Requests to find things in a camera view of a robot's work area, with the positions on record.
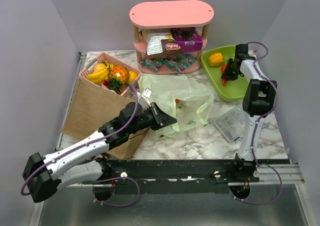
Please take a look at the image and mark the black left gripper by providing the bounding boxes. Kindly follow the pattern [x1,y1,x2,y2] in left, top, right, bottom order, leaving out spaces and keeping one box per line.
[127,102,177,135]

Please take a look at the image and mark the orange carrot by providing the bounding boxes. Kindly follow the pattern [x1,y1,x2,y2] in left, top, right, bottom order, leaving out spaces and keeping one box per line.
[221,64,227,87]

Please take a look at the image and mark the light green plastic grocery bag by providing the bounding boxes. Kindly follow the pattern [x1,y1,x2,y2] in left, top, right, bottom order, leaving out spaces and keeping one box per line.
[138,74,214,138]

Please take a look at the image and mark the orange pineapple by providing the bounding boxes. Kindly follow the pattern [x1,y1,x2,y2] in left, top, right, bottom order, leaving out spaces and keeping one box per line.
[108,65,129,93]

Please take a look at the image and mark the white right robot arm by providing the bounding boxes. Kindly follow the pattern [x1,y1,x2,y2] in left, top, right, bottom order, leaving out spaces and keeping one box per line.
[221,43,277,182]

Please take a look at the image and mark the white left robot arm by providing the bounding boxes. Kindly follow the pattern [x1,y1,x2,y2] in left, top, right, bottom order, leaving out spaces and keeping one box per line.
[20,102,177,203]

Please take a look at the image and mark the brown Tuba snack bag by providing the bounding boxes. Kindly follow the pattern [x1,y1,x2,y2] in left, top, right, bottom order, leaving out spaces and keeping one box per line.
[160,39,184,57]

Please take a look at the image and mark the white snack bag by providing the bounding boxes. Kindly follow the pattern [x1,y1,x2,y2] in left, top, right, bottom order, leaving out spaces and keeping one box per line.
[140,28,173,57]

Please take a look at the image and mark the yellow bell pepper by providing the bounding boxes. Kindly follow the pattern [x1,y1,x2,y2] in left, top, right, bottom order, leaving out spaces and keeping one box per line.
[208,52,224,67]

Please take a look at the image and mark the green plastic tray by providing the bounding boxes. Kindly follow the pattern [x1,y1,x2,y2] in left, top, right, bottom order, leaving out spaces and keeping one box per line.
[201,45,248,102]

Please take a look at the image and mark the right colourful candy packet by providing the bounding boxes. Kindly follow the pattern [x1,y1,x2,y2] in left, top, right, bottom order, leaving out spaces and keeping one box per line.
[164,53,197,74]

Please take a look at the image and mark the colourful candy packet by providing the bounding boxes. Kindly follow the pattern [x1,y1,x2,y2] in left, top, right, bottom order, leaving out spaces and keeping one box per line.
[140,58,165,73]
[164,53,197,74]

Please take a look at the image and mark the purple snack box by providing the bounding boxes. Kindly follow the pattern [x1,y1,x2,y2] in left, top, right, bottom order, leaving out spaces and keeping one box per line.
[171,27,203,53]

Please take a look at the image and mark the pink plastic fruit basket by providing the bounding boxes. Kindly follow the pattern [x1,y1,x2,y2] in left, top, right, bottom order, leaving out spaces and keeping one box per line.
[79,52,142,97]

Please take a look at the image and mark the clear plastic screw box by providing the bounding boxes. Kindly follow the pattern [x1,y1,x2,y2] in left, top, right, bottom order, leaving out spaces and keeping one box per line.
[213,106,245,143]

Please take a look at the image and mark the left colourful candy packet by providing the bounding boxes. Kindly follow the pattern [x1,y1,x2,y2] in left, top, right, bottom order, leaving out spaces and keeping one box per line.
[140,58,165,73]

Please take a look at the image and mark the silver wrench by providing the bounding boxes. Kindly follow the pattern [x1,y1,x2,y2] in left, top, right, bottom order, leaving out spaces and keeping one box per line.
[234,120,271,142]

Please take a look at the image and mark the red cherry bunch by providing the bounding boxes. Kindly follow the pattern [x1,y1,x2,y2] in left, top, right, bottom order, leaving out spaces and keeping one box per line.
[100,79,110,88]

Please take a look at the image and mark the yellow banana bunch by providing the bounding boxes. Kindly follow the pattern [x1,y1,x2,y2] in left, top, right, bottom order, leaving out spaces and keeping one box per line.
[85,68,109,84]

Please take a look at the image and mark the yellow peach fruit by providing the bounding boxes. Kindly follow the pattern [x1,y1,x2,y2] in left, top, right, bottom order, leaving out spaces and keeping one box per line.
[93,63,106,73]

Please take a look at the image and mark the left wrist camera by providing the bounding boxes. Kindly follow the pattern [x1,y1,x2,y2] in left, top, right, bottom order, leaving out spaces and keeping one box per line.
[138,88,153,112]

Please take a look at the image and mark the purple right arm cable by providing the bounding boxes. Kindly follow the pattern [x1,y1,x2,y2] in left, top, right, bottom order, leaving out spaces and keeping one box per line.
[228,41,283,206]

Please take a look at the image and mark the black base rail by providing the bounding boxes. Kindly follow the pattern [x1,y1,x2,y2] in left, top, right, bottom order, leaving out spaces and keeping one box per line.
[98,159,259,195]

